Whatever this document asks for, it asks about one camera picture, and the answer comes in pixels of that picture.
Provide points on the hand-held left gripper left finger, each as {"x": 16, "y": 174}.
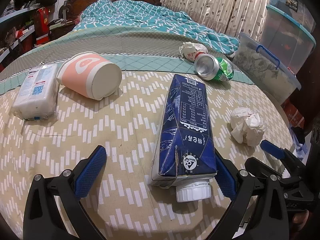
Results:
{"x": 91, "y": 172}

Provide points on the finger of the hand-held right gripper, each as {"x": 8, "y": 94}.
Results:
{"x": 271, "y": 148}
{"x": 257, "y": 163}

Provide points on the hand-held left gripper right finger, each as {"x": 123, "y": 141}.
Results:
{"x": 226, "y": 177}

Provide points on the dark blue milk carton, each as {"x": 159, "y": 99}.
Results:
{"x": 185, "y": 130}

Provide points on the crushed green can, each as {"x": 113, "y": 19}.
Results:
{"x": 212, "y": 67}

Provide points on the person's right hand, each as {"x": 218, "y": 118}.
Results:
{"x": 302, "y": 220}

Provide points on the blue cloth bundle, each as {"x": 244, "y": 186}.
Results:
{"x": 298, "y": 140}

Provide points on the crumpled white tissue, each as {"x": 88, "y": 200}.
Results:
{"x": 246, "y": 127}

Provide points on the orange plastic bag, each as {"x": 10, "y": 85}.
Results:
{"x": 295, "y": 112}

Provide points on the beige zigzag bedsheet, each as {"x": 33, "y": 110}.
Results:
{"x": 112, "y": 130}

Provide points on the white tissue pack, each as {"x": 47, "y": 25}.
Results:
{"x": 35, "y": 92}

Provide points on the pink paper cup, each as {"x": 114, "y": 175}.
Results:
{"x": 82, "y": 72}

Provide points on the clear storage box blue lid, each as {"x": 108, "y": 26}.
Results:
{"x": 287, "y": 37}

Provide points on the crumpled paper with red print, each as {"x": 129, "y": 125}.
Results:
{"x": 191, "y": 51}

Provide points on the dark wooden nightstand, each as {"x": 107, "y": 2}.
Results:
{"x": 60, "y": 30}

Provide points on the beige leaf print curtain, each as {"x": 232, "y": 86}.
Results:
{"x": 212, "y": 2}

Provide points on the red gift bag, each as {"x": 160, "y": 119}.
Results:
{"x": 41, "y": 22}

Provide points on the teal patterned quilt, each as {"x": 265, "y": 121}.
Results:
{"x": 150, "y": 17}

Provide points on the grey metal shelf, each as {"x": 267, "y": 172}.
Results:
{"x": 20, "y": 11}

